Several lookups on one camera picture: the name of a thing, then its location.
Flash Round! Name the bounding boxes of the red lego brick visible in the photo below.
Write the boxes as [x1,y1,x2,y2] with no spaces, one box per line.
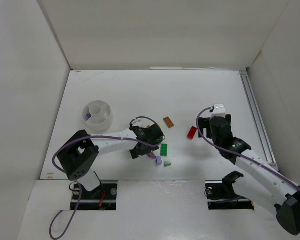
[187,126,198,140]

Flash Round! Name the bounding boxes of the purple arched lego piece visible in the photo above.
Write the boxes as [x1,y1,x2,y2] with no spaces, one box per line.
[147,152,157,160]

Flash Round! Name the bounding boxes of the lilac small lego brick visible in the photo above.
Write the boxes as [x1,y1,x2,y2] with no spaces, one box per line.
[156,156,163,165]

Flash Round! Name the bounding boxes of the dark purple small lego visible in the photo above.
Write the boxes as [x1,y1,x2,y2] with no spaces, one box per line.
[86,114,92,120]

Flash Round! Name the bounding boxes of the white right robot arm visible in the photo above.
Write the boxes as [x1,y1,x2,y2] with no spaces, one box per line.
[196,109,300,236]

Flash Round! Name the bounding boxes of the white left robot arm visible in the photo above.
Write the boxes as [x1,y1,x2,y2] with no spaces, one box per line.
[52,123,165,196]

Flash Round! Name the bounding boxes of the green long lego brick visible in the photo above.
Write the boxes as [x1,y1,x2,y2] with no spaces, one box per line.
[160,143,168,157]

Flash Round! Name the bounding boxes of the orange flat lego brick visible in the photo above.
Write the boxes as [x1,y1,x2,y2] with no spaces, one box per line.
[163,116,175,129]

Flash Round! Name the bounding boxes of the light green lego slope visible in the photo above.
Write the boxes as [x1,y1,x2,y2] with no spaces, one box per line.
[164,161,172,167]

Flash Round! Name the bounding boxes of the white round divided container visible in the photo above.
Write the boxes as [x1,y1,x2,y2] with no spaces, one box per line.
[82,100,113,132]

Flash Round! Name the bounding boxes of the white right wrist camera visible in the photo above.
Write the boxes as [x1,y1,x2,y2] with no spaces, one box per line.
[210,103,226,118]

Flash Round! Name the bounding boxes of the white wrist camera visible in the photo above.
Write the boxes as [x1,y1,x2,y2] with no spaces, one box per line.
[129,118,146,128]
[210,103,226,118]

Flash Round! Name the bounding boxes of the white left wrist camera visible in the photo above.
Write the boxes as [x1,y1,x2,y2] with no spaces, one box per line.
[129,118,146,128]

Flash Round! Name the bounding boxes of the aluminium rail right side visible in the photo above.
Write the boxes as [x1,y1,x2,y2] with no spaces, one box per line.
[239,70,280,171]

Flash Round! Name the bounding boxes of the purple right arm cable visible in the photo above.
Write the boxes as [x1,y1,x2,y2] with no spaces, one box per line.
[195,106,300,201]

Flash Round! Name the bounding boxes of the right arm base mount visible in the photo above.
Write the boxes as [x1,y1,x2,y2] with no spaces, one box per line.
[204,171,255,211]

